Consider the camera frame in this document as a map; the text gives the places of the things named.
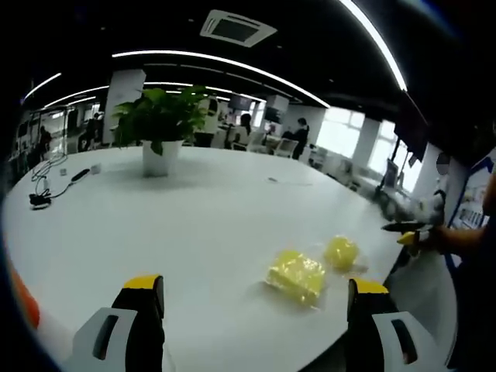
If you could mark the black charger plug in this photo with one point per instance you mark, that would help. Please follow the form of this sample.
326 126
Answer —
40 200

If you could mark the large yellow silicone block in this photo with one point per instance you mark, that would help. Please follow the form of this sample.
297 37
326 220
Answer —
296 277

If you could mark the green potted plant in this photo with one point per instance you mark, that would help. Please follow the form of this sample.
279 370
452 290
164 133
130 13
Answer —
162 116

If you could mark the black power strip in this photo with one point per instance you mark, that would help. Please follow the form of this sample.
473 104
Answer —
80 174

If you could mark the orange object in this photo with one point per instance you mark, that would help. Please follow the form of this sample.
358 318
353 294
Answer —
25 298

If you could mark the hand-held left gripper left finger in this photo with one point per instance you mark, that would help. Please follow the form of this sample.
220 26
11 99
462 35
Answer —
131 329

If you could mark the ceiling air conditioner vent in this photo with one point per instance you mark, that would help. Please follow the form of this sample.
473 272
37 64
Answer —
238 28

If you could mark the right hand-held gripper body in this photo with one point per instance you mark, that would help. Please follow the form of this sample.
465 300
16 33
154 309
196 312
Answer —
431 209

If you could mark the small yellow silicone block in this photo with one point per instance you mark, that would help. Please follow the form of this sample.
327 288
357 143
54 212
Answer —
342 252

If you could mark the white plant pot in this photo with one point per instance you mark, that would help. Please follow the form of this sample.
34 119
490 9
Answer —
159 158

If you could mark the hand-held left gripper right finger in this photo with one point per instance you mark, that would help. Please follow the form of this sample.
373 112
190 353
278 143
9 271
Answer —
381 329

